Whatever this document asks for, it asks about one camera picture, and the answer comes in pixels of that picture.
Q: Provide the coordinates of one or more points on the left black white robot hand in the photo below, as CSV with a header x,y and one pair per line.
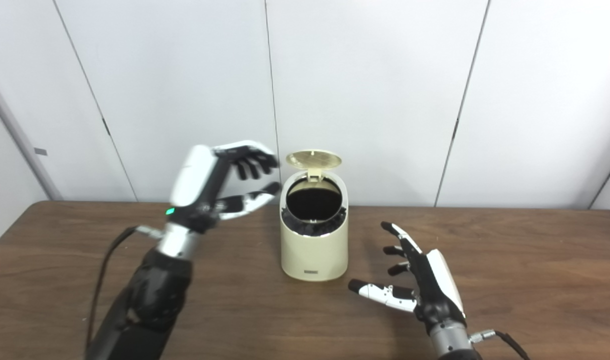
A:
x,y
195,180

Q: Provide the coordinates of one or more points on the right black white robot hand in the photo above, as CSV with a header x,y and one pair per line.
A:
x,y
435,290

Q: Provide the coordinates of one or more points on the cream round bin lid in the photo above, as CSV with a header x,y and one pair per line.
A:
x,y
312,159

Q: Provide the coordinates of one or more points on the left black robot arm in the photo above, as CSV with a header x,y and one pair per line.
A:
x,y
155,295

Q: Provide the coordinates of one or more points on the black bin liner bag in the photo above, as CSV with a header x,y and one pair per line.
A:
x,y
312,202

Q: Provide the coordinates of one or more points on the cream-colored bin body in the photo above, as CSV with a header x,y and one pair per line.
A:
x,y
315,255

